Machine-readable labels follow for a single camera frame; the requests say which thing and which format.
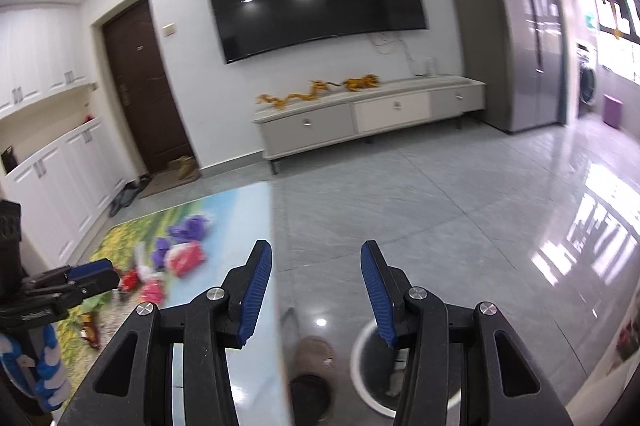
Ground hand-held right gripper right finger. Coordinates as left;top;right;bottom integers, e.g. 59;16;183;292
360;240;576;426

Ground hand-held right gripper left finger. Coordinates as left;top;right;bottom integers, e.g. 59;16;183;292
57;240;293;426

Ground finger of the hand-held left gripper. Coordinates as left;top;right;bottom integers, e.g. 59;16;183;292
22;258;121;302

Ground white round bin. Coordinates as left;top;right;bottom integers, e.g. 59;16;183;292
350;323;493;422

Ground red and silver wrapper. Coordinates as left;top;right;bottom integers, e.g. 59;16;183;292
167;242;207;278

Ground white crumpled tissue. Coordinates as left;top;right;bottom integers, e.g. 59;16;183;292
134;245;162;283

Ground brown orange wrapper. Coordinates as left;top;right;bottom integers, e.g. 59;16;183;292
79;312;104;350

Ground pink wrapper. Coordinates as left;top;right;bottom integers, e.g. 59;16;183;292
140;281;167;305

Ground small purple wrapper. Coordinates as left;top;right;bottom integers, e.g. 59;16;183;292
151;237;174;270

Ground table with floral print top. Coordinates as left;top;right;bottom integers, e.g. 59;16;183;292
50;183;293;426

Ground dark shoes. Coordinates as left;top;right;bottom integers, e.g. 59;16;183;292
107;176;151;214

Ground black mesh object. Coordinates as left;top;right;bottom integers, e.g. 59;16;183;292
0;200;22;257

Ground brown doormat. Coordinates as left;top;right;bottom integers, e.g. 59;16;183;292
139;171;176;199

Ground cream television cabinet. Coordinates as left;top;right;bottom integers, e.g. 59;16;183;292
251;75;487;175

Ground dark brown door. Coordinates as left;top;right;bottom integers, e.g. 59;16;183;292
101;0;196;179

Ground golden dragon decoration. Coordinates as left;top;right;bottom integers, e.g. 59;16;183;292
256;75;383;112

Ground silver refrigerator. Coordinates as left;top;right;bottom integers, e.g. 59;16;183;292
440;0;568;134

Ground purple stool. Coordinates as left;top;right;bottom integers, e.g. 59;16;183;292
604;95;623;127

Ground washing machine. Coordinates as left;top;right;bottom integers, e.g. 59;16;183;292
575;41;599;117

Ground balcony window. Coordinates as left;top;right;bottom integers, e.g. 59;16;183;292
582;0;640;84

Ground white wall cabinets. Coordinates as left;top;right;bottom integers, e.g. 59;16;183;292
0;3;96;119

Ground loose wall cables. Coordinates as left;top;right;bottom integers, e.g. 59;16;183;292
367;31;426;74

